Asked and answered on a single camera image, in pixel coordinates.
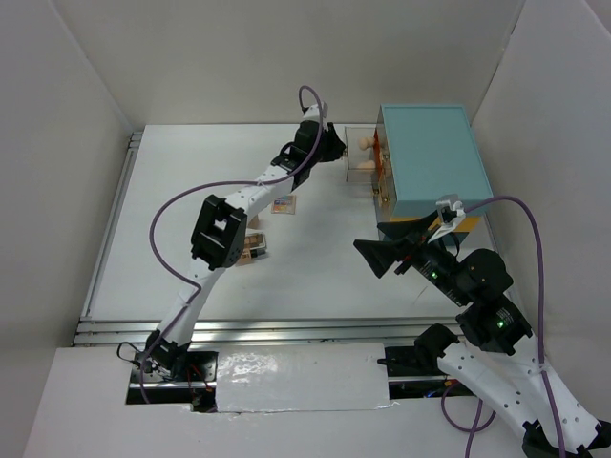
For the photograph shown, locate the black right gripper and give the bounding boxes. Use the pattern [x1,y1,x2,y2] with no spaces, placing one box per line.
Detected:
[351,208,470,303]

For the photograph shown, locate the clear drawer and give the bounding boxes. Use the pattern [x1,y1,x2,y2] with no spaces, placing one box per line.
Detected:
[345,126,376,184]

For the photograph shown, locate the beige makeup sponge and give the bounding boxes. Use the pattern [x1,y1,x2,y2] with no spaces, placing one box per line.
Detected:
[357,160,375,171]
[358,136,375,151]

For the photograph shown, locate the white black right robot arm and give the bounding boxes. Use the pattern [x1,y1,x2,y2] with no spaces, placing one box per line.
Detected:
[353,201,610,457]

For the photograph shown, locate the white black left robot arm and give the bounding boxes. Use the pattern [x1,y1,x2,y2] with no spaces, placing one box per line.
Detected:
[132,120,346,382]

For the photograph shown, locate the colourful small eyeshadow palette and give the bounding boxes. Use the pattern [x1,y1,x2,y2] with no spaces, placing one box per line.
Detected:
[271,195,297,215]

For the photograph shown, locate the teal yellow drawer cabinet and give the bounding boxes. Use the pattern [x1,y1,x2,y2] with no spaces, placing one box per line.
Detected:
[371,104,493,222]

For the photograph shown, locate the long eyeshadow palette horizontal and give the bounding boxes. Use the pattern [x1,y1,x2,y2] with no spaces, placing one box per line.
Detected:
[244,232,266,251]

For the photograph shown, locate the white foam front panel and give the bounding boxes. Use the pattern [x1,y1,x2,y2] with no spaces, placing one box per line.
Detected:
[216,343,390,413]

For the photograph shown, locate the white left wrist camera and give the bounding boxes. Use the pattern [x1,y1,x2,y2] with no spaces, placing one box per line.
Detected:
[303,101,328,124]

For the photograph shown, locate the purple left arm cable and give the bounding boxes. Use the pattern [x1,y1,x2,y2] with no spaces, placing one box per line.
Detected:
[137,85,330,405]

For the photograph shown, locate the aluminium table frame rails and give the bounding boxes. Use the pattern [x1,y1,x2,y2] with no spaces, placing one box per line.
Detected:
[74,124,458,346]

